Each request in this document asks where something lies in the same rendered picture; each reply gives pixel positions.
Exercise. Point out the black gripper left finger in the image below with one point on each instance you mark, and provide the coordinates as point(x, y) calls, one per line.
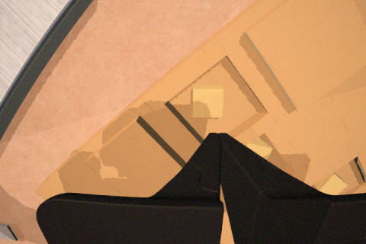
point(187, 210)

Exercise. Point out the yellow cube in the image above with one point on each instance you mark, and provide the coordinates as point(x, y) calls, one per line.
point(263, 148)
point(207, 101)
point(331, 184)

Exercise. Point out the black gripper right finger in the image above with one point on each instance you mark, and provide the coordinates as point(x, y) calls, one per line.
point(266, 205)

